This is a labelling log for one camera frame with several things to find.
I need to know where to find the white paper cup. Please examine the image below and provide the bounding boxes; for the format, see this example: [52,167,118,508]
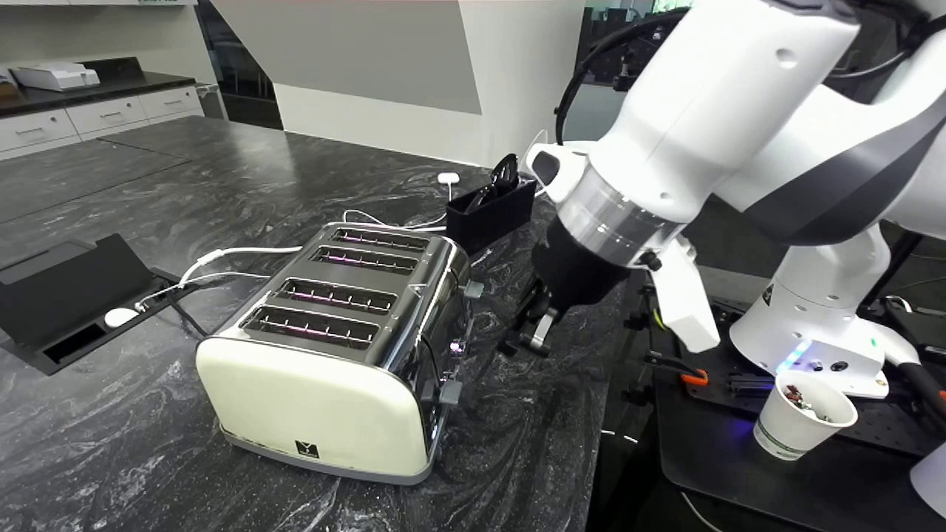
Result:
[752,378,862,465]

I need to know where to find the cream chrome four-slot toaster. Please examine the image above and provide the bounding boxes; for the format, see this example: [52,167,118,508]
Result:
[192,221,491,487]

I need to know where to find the white power plug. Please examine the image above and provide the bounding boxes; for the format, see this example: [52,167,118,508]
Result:
[102,306,143,332]

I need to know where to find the thin white cable with plug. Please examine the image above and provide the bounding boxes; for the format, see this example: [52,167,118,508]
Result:
[341,170,466,238]

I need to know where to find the black scissors handles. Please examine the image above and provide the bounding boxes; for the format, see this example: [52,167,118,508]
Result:
[463,152,523,215]

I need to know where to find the white toaster power cable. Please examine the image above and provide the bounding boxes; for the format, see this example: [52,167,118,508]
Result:
[174,243,307,289]

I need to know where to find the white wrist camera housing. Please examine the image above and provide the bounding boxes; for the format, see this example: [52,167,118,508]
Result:
[650,233,724,357]

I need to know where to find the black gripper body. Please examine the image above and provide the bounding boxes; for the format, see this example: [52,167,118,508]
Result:
[531,215,637,310]

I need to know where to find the white rounded object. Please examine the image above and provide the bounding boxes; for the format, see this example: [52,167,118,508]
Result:
[909,440,946,521]

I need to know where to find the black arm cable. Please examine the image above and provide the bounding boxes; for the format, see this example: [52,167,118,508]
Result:
[554,4,692,149]

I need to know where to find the black and red cable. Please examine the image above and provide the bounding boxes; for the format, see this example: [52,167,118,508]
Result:
[878,289,946,422]

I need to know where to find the black pop-up socket box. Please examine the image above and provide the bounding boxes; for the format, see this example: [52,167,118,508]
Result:
[0,232,185,378]

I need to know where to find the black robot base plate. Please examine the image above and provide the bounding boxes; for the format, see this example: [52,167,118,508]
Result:
[638,264,946,532]

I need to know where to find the white drawer cabinet dark counter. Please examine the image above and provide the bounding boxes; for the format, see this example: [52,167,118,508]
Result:
[0,54,207,162]

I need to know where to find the white device on counter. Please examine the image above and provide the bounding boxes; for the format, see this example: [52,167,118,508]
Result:
[7,60,103,96]

